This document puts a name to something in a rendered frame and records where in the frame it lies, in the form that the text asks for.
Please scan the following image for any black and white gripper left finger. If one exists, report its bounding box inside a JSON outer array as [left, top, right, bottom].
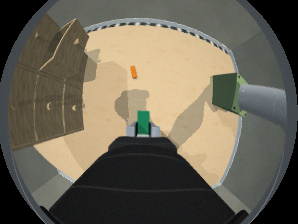
[[126, 121, 138, 137]]

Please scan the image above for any small wooden chest of drawers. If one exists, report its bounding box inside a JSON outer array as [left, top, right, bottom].
[[12, 13, 84, 152]]

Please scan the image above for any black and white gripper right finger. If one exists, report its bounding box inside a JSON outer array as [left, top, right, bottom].
[[149, 122, 160, 137]]

